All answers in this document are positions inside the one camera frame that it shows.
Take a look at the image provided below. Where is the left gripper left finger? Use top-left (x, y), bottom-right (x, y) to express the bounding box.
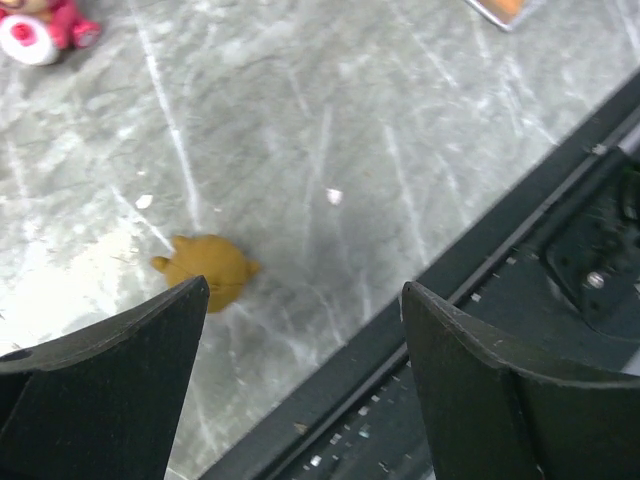
top-left (1, 277), bottom-right (209, 480)

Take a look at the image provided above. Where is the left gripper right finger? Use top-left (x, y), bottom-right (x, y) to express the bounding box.
top-left (402, 282), bottom-right (639, 479)

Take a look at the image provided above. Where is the white wire wooden shelf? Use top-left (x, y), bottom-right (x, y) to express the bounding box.
top-left (466, 0), bottom-right (545, 32)

